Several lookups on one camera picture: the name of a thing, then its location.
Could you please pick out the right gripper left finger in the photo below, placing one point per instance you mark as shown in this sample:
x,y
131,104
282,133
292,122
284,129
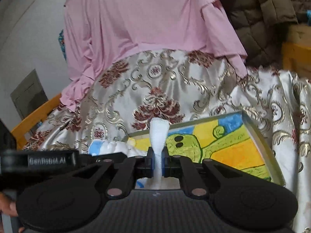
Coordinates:
x,y
132,169

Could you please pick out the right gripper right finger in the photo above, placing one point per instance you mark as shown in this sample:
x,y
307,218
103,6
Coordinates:
x,y
185,171

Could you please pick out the white blue baby sock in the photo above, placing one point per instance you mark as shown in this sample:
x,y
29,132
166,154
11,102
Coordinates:
x,y
104,147

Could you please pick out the person left hand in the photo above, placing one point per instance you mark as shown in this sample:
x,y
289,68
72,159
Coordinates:
x,y
7,205

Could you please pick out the metal tray with cartoon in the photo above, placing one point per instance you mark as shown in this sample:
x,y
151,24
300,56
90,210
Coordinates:
x,y
232,139

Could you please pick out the floral satin bedspread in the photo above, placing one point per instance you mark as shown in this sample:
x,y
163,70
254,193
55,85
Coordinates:
x,y
182,86

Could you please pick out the pink hanging sheet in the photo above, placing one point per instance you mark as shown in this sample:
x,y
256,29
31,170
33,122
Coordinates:
x,y
98,33

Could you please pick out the brown quilted jacket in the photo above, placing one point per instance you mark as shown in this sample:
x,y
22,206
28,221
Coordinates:
x,y
262,26

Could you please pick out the wooden bed rail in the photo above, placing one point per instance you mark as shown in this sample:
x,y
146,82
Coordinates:
x,y
39,115

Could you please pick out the grey wall panel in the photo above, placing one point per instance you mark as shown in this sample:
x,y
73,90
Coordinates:
x,y
28,95

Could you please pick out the colourful left wall poster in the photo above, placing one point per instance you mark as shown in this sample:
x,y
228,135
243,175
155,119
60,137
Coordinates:
x,y
61,43

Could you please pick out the wooden side frame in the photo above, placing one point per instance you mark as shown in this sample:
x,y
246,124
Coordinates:
x,y
296,50

